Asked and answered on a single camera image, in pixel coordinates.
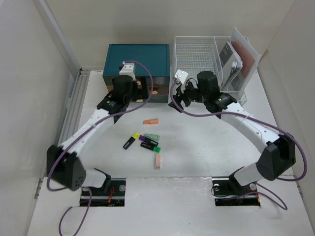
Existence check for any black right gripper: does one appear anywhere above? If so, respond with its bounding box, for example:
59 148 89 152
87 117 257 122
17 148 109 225
167 80 208 114

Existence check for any teal drawer cabinet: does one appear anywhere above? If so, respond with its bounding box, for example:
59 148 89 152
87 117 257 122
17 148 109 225
103 44 170 103

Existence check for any black yellow highlighter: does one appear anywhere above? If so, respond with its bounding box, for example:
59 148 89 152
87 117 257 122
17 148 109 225
123 133 140 150

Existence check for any black purple highlighter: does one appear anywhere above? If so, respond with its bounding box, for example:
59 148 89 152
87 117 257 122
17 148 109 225
138 135 158 147

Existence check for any black green highlighter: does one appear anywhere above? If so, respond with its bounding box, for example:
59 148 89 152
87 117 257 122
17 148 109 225
140 142 161 153

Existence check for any pink eraser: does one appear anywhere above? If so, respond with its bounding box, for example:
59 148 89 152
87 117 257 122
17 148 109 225
155 153 161 169

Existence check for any Canon setup guide booklet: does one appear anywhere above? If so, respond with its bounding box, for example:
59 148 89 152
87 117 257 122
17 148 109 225
219 42 243 89

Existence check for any clear mesh zip pouch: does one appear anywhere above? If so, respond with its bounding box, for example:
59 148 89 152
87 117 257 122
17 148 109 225
230 28 261 93

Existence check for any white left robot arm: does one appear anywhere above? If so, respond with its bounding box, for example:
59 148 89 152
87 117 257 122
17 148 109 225
47 72 138 195

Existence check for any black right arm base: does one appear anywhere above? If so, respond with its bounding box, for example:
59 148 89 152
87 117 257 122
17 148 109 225
211 177 260 207

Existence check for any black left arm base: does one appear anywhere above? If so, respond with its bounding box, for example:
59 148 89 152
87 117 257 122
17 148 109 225
90 178 126 207

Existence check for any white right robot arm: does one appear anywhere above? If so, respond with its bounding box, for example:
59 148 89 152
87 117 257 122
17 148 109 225
169 70 296 195

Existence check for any orange transparent stapler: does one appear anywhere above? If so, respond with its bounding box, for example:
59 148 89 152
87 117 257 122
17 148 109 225
143 118 159 125

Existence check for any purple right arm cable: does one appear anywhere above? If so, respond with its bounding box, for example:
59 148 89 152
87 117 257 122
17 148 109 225
169 81 308 211

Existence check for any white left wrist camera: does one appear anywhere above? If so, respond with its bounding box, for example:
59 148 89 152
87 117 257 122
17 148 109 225
119 62 136 81

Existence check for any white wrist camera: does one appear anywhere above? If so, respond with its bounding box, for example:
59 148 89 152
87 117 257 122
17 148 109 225
119 62 136 81
174 69 189 92

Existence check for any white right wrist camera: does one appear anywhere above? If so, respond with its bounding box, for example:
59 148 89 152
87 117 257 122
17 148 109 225
174 69 189 92

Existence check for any white wire desk organizer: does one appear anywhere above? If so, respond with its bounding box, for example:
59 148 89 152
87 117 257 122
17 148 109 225
171 36 247 105

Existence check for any aluminium rail frame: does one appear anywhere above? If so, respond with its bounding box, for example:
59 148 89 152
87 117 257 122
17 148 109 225
50 68 104 177

